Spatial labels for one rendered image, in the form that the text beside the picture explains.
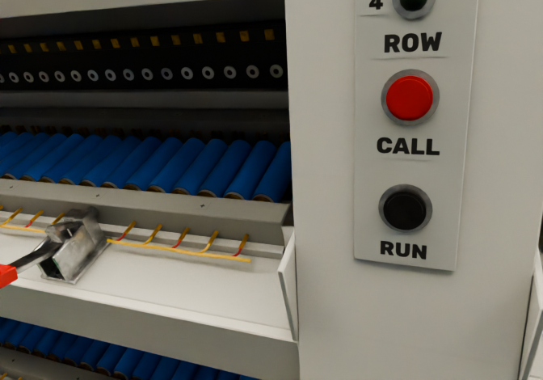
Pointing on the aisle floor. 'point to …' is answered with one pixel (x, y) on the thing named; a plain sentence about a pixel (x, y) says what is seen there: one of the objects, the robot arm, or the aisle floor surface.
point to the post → (347, 122)
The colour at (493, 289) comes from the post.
